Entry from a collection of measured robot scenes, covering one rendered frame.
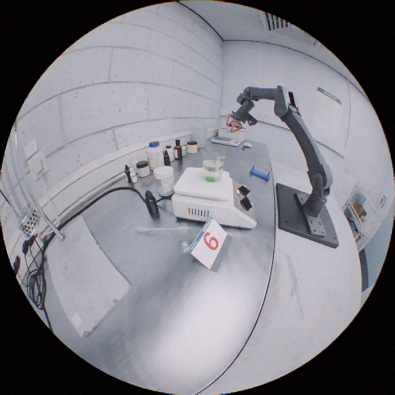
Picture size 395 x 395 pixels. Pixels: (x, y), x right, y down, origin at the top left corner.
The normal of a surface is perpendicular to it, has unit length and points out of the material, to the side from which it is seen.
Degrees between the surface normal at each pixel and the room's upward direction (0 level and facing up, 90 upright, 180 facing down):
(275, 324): 0
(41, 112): 90
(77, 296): 0
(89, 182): 90
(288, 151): 90
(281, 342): 0
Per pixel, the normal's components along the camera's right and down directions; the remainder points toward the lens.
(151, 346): 0.02, -0.78
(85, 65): 0.88, 0.32
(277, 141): -0.48, 0.54
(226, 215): -0.21, 0.61
